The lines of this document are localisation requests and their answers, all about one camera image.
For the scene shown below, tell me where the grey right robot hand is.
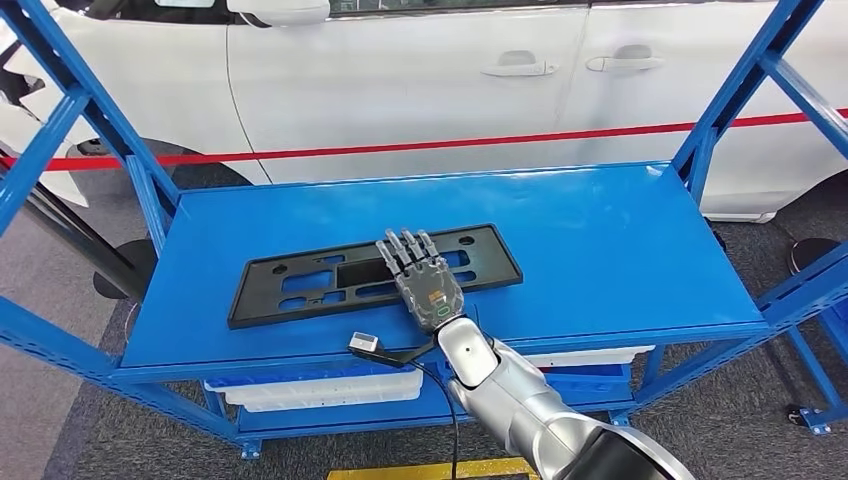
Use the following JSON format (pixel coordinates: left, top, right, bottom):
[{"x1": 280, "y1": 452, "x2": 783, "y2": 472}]
[{"x1": 375, "y1": 228, "x2": 466, "y2": 333}]

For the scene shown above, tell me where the black plastic panel part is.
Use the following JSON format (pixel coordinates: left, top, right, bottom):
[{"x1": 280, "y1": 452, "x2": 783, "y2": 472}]
[{"x1": 227, "y1": 223, "x2": 525, "y2": 331}]

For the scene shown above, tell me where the blue metal shelf rack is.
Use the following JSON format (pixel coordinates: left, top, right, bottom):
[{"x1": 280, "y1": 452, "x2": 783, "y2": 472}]
[
  {"x1": 784, "y1": 291, "x2": 848, "y2": 437},
  {"x1": 0, "y1": 0, "x2": 848, "y2": 462}
]

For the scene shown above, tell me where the white plastic bin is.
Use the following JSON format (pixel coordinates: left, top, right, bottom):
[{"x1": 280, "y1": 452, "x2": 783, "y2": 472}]
[
  {"x1": 523, "y1": 345, "x2": 657, "y2": 364},
  {"x1": 206, "y1": 370, "x2": 425, "y2": 405},
  {"x1": 241, "y1": 390, "x2": 423, "y2": 414},
  {"x1": 523, "y1": 356, "x2": 629, "y2": 370}
]

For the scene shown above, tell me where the red barrier belt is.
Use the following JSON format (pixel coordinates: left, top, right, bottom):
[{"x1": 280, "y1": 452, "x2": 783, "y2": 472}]
[{"x1": 0, "y1": 107, "x2": 848, "y2": 174}]

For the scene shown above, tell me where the blue plastic bin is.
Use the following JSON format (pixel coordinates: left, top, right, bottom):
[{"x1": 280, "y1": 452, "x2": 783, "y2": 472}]
[
  {"x1": 539, "y1": 362, "x2": 635, "y2": 407},
  {"x1": 203, "y1": 369, "x2": 425, "y2": 392}
]

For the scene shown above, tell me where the white car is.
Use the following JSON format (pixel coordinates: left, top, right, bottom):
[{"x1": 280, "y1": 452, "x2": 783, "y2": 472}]
[{"x1": 0, "y1": 0, "x2": 848, "y2": 225}]

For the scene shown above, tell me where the dark stanchion base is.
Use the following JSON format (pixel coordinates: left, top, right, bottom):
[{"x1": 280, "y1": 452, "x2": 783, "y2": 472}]
[{"x1": 786, "y1": 237, "x2": 843, "y2": 277}]

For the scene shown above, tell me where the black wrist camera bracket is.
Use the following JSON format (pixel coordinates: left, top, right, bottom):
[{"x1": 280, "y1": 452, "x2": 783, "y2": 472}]
[{"x1": 349, "y1": 341, "x2": 440, "y2": 370}]

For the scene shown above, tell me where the black camera cable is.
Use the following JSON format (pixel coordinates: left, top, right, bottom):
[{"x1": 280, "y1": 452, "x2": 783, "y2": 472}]
[{"x1": 409, "y1": 359, "x2": 460, "y2": 480}]

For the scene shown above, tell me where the black stanchion post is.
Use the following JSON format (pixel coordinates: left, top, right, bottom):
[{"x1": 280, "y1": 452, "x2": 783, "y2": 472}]
[{"x1": 0, "y1": 158, "x2": 162, "y2": 301}]

